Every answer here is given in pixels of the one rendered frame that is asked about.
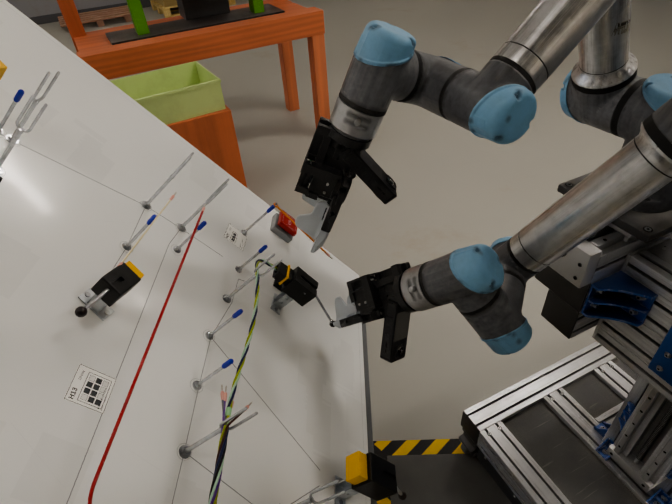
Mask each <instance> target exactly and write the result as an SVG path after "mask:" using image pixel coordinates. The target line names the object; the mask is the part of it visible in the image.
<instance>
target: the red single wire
mask: <svg viewBox="0 0 672 504"><path fill-rule="evenodd" d="M205 206H206V204H205V205H204V207H203V208H202V210H201V213H200V216H199V218H198V221H197V223H196V226H195V228H194V231H193V233H192V236H191V238H190V241H189V243H188V246H187V248H186V250H185V253H184V255H183V258H182V260H181V263H180V265H179V268H178V270H177V273H176V275H175V278H174V280H173V283H172V285H171V288H170V290H169V293H168V295H167V298H166V300H165V303H164V305H163V308H162V310H161V313H160V315H159V318H158V320H157V323H156V325H155V327H154V330H153V332H152V335H151V337H150V340H149V342H148V345H147V347H146V350H145V352H144V355H143V357H142V360H141V362H140V365H139V367H138V370H137V372H136V375H135V377H134V380H133V382H132V385H131V387H130V390H129V392H128V395H127V397H126V399H125V402H124V404H123V407H122V409H121V412H120V414H119V417H118V419H117V422H116V424H115V427H114V429H113V432H112V434H111V437H110V439H109V442H108V444H107V447H106V449H105V452H104V454H103V457H102V459H101V462H100V464H99V467H98V469H97V472H96V474H95V476H94V479H93V482H92V484H91V487H90V491H89V496H88V504H92V498H93V493H94V489H95V485H96V483H97V480H98V477H99V475H100V472H101V470H102V467H103V465H104V462H105V460H106V457H107V455H108V452H109V450H110V447H111V445H112V442H113V440H114V437H115V435H116V432H117V429H118V427H119V424H120V422H121V419H122V417H123V414H124V412H125V409H126V407H127V404H128V402H129V399H130V397H131V394H132V392H133V389H134V387H135V384H136V382H137V379H138V376H139V374H140V371H141V369H142V366H143V364H144V361H145V359H146V356H147V354H148V351H149V349H150V346H151V344H152V341H153V339H154V336H155V334H156V331H157V329H158V326H159V323H160V321H161V318H162V316H163V313H164V311H165V308H166V306H167V303H168V301H169V298H170V296H171V293H172V291H173V288H174V286H175V283H176V281H177V278H178V275H179V273H180V270H181V268H182V265H183V263H184V260H185V258H186V255H187V253H188V250H189V248H190V245H191V243H192V240H193V238H194V235H195V233H196V230H197V228H198V225H199V222H200V220H201V217H202V215H203V212H204V210H205Z"/></svg>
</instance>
